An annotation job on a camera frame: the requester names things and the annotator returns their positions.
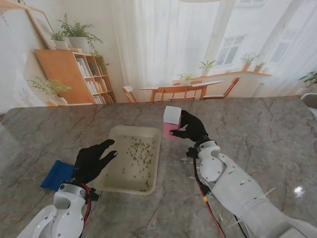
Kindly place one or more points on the large plant white pot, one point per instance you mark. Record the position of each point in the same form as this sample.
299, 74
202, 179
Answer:
78, 42

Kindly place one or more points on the wooden dining table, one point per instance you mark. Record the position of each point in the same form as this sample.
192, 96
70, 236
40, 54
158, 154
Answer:
180, 85

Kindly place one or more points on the broad leaf potted plant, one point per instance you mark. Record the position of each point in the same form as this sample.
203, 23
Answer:
309, 79

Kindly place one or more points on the trailing ivy plant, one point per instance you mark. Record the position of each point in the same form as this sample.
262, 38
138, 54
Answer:
100, 60

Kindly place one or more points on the wooden chair with backrest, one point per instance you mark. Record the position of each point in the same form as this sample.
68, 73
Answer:
180, 93

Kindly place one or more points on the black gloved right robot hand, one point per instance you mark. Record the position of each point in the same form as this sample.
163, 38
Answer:
194, 129

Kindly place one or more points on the bushy plant terracotta pot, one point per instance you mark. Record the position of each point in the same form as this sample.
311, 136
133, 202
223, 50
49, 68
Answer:
247, 65

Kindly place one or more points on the small plant terracotta pot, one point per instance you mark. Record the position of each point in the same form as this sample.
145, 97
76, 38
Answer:
258, 68

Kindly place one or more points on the white rounded chair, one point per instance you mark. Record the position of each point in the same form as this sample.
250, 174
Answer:
310, 100

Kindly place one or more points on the square pink jar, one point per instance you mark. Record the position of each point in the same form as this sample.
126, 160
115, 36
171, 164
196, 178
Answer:
168, 129

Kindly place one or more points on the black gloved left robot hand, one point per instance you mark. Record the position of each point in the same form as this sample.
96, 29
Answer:
89, 163

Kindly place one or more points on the wooden bookshelf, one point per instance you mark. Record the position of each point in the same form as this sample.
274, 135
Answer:
62, 74

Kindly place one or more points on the cream baking tray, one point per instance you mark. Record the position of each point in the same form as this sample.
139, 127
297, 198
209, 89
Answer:
123, 181

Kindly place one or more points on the leaning wooden picture frame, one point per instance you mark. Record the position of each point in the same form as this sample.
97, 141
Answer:
40, 27

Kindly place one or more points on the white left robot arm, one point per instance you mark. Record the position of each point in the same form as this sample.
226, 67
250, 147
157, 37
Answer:
64, 213

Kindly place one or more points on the white square jar lid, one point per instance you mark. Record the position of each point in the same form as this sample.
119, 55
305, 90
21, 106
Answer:
172, 115

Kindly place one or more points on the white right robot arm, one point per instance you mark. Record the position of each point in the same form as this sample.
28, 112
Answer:
235, 188

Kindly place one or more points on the scattered green beans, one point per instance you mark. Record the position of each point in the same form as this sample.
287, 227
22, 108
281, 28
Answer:
138, 150

